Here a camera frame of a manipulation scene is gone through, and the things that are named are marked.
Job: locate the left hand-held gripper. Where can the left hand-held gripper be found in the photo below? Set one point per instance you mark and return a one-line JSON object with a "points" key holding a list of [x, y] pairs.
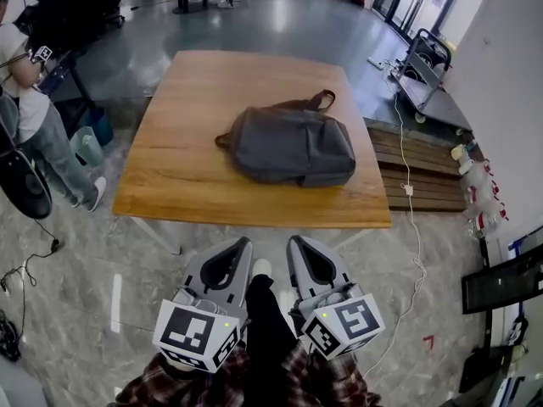
{"points": [[186, 331]]}

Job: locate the row of black chairs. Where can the row of black chairs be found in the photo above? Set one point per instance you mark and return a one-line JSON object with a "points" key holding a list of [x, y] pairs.
{"points": [[72, 7]]}

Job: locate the person's white shoe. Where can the person's white shoe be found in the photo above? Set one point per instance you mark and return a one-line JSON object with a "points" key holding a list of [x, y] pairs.
{"points": [[262, 266]]}

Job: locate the white floor tape strip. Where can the white floor tape strip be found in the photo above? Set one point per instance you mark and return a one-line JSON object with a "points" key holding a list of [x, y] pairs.
{"points": [[116, 303]]}

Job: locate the black round stool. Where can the black round stool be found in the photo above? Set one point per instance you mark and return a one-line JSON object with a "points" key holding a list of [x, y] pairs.
{"points": [[23, 185]]}

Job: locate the person's black trouser leg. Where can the person's black trouser leg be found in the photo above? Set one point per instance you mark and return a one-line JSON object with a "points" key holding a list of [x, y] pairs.
{"points": [[267, 333]]}

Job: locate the white power adapter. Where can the white power adapter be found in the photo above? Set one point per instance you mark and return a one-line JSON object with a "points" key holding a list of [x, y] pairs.
{"points": [[407, 188]]}

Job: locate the person's left forearm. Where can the person's left forearm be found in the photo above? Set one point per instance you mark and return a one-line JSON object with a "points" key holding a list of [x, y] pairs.
{"points": [[169, 382]]}

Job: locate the white power strip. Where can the white power strip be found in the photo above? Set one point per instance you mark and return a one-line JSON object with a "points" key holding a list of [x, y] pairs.
{"points": [[375, 62]]}

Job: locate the blue bin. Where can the blue bin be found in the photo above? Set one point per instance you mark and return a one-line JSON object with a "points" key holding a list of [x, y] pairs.
{"points": [[102, 125]]}

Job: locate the black desk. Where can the black desk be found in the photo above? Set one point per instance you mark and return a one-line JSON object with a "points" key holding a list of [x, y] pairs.
{"points": [[63, 74]]}

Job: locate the pile of clear plastic bottles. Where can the pile of clear plastic bottles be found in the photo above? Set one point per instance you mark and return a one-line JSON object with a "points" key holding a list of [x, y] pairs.
{"points": [[481, 193]]}

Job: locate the grey platform trolley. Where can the grey platform trolley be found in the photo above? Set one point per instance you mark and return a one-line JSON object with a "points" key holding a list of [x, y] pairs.
{"points": [[432, 91]]}

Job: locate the pale green paper bag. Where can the pale green paper bag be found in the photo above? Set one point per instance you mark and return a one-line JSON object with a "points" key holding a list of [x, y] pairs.
{"points": [[87, 146]]}

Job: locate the black shoes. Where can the black shoes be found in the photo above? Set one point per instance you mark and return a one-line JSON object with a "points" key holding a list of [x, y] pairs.
{"points": [[8, 337]]}

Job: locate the dark wooden slat platform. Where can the dark wooden slat platform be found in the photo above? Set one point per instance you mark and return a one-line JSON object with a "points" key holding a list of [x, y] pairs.
{"points": [[424, 172]]}

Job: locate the wooden table with white legs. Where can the wooden table with white legs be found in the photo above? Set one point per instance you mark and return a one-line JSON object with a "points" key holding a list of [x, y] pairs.
{"points": [[186, 142]]}

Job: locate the black bag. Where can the black bag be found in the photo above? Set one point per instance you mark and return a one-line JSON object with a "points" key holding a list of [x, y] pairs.
{"points": [[475, 371]]}

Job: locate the person's right forearm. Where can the person's right forearm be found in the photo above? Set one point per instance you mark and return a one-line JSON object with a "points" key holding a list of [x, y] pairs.
{"points": [[331, 380]]}

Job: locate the dark grey backpack bag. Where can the dark grey backpack bag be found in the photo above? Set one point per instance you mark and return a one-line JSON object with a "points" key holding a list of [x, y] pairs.
{"points": [[292, 142]]}

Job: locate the black monitor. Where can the black monitor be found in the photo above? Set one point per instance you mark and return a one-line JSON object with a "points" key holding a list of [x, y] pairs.
{"points": [[505, 284]]}

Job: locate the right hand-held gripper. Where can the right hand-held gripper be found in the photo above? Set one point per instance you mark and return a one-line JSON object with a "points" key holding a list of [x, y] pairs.
{"points": [[350, 320]]}

